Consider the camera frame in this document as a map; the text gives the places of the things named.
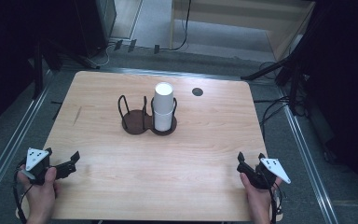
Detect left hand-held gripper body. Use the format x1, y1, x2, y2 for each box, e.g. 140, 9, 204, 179
20, 147, 59, 187

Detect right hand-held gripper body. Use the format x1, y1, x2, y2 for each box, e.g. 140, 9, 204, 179
244, 157, 292, 190

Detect black wire cup holder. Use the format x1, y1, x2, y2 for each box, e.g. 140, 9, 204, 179
117, 94, 178, 136

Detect white paper cup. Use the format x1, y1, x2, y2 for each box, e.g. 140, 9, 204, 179
153, 81, 174, 115
153, 107, 174, 133

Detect person's right hand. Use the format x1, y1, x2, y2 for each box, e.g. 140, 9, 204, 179
239, 172, 283, 224

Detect person's left hand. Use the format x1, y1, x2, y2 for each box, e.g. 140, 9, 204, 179
16, 166, 59, 224

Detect black tripod stand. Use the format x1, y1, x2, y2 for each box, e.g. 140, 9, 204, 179
241, 40, 311, 117

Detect black metal stand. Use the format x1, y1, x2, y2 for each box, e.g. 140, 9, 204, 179
32, 38, 102, 100

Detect light wooden shelf unit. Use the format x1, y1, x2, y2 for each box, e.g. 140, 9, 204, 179
169, 0, 317, 63

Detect dark cabinet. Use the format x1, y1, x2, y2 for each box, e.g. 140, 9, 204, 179
74, 0, 117, 58

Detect metal floor rail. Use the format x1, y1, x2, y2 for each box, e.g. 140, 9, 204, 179
0, 85, 52, 207
278, 88, 339, 224

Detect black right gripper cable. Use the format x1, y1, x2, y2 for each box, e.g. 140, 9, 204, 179
268, 174, 285, 224

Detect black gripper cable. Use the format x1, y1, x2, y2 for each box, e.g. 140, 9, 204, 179
268, 174, 285, 224
11, 160, 30, 224

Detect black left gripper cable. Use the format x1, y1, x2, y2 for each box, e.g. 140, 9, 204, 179
11, 160, 30, 224

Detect black floor cables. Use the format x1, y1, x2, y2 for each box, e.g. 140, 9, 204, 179
253, 94, 295, 138

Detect white floor cable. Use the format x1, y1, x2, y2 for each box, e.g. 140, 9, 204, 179
96, 43, 117, 68

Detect black hanging cable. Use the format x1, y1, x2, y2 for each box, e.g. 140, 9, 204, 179
167, 0, 193, 52

